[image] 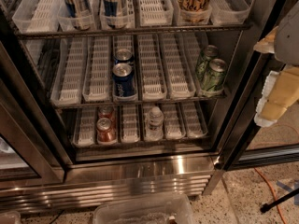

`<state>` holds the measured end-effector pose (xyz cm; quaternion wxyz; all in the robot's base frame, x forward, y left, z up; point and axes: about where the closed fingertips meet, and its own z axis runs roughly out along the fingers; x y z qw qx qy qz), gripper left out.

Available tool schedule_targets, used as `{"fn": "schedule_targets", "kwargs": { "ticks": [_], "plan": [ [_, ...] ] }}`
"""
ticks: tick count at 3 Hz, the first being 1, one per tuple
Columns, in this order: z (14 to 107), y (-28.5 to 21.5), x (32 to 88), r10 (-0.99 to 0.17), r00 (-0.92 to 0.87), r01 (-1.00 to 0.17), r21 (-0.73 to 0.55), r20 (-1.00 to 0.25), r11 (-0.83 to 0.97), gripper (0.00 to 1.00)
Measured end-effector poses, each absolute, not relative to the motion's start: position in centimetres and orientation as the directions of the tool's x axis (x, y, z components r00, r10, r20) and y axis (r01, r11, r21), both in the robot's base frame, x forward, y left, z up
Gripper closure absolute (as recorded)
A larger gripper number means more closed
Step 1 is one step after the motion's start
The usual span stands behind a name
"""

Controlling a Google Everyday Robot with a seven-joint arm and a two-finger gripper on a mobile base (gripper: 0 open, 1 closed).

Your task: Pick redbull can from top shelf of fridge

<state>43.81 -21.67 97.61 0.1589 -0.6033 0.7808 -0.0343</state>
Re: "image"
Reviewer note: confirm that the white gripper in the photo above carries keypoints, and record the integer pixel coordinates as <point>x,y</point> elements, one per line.
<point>288,39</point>

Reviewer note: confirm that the small clear container corner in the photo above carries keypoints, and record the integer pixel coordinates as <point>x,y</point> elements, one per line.
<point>10,218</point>

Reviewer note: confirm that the rear red soda can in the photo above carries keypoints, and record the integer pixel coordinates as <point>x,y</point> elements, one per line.
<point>107,112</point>

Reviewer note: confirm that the front blue pepsi can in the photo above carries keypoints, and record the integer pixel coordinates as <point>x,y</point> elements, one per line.
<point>123,76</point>

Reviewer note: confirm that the fridge glass door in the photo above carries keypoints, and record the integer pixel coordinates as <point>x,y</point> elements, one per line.
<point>25,129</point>

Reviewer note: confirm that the clear water bottle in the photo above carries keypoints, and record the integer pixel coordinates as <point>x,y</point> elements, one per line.
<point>154,124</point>

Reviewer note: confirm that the black tripod leg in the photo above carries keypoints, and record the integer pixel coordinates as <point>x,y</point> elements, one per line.
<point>267,206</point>

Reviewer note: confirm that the silver blue redbull can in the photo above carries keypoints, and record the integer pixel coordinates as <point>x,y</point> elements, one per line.
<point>115,11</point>
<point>80,13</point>

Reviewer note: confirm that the top wire shelf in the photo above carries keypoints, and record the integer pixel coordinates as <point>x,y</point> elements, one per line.
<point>136,31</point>

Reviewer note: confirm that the red soda can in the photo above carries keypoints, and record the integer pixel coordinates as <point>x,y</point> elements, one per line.
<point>105,131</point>
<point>107,112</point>

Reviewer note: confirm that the wire shelf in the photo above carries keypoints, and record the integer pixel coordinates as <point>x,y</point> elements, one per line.
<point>137,101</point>
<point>136,31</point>

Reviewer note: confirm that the middle wire shelf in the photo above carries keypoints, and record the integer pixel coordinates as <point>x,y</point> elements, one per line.
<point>137,101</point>

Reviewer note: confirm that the blue pepsi can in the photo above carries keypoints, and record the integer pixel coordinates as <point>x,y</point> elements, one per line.
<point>124,56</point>
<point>123,76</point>

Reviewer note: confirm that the front green soda can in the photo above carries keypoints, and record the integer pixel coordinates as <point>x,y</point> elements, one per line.
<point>214,76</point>

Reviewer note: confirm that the front red soda can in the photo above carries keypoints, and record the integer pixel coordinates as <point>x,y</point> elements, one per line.
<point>105,131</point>

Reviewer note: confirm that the rear blue pepsi can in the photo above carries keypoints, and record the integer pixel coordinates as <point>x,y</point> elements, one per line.
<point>124,56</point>

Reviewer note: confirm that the rear green soda can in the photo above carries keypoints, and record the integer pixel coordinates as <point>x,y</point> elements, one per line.
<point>209,53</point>

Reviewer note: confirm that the clear plastic bin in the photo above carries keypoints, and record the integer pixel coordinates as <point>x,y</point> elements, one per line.
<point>150,209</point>

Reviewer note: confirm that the green soda can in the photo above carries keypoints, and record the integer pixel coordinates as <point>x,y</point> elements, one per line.
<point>209,53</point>
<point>214,76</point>

